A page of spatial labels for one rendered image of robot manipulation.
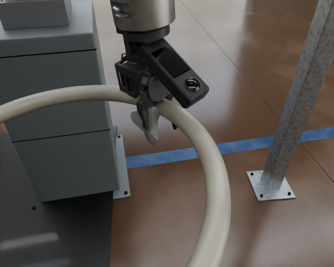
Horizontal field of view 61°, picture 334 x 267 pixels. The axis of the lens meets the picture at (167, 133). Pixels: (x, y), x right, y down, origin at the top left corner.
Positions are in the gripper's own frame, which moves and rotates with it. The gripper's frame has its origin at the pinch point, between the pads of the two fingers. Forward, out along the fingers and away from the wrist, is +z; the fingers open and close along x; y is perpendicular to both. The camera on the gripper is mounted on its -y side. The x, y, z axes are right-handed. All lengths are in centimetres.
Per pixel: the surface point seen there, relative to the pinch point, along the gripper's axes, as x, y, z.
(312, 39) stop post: -77, 3, 9
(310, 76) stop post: -75, -1, 22
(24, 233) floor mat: 29, 73, 79
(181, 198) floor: -36, 34, 86
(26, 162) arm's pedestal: 12, 80, 50
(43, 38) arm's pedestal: -9, 64, -2
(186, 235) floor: -22, 19, 86
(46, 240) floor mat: 23, 62, 80
